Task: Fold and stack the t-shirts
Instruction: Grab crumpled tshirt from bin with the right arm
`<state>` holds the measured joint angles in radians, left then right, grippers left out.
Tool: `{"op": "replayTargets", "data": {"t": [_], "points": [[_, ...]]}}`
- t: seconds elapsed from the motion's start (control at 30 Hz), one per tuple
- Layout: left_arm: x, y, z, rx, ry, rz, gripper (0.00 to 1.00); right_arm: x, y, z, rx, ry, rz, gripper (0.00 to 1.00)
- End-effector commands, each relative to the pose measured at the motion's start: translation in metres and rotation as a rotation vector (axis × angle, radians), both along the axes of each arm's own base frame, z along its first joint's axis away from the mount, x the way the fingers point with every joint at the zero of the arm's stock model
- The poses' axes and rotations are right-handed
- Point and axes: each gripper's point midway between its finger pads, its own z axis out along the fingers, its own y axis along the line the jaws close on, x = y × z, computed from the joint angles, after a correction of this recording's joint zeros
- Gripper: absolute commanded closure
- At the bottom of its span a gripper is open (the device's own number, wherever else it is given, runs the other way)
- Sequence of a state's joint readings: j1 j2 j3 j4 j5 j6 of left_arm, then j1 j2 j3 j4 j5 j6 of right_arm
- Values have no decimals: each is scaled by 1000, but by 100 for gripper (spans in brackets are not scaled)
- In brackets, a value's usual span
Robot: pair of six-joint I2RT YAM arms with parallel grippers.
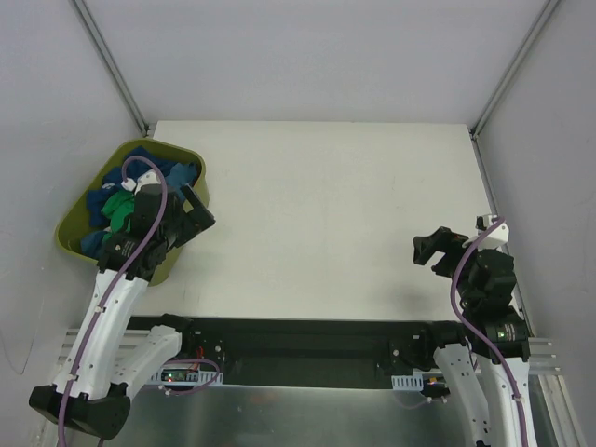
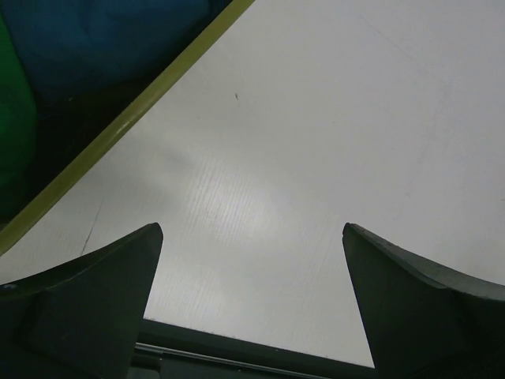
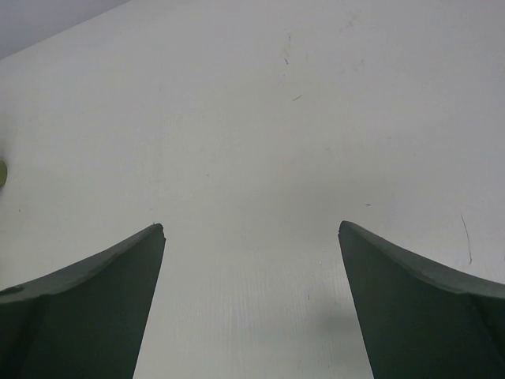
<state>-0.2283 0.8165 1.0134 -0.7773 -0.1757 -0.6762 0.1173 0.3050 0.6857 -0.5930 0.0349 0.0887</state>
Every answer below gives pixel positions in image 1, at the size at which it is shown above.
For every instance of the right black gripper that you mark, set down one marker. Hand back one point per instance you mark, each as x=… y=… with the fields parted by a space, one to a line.
x=447 y=254

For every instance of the left white cable duct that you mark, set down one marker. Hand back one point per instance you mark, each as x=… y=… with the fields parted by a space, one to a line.
x=182 y=377

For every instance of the right aluminium corner post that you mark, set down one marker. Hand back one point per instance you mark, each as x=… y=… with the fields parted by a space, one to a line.
x=541 y=21

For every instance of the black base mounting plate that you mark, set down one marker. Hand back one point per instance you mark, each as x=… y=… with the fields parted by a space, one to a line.
x=310 y=353

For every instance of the olive green plastic bin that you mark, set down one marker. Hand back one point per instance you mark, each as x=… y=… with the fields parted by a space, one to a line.
x=74 y=219

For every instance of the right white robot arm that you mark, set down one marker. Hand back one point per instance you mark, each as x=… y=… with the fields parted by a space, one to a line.
x=487 y=366

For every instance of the green t shirt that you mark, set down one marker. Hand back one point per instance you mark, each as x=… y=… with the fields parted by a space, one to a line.
x=117 y=210

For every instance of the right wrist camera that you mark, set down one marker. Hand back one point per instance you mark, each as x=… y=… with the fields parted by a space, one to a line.
x=493 y=231

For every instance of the right white cable duct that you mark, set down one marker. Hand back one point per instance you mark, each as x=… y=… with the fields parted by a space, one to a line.
x=407 y=383

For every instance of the aluminium frame rail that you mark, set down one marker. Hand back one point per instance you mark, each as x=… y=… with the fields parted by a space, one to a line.
x=543 y=359

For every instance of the white cable duct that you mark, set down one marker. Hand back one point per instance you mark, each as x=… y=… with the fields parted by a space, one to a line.
x=407 y=383
x=182 y=377

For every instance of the aluminium corner post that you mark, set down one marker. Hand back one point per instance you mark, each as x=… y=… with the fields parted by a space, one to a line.
x=541 y=21
x=107 y=59

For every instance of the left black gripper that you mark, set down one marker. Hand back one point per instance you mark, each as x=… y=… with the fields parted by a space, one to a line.
x=187 y=223

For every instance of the blue printed t shirt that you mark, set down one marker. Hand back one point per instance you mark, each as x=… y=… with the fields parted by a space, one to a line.
x=176 y=175

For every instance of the left aluminium corner post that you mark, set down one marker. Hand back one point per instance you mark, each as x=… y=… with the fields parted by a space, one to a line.
x=107 y=59

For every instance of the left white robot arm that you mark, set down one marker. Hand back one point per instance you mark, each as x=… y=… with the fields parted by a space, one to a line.
x=92 y=393

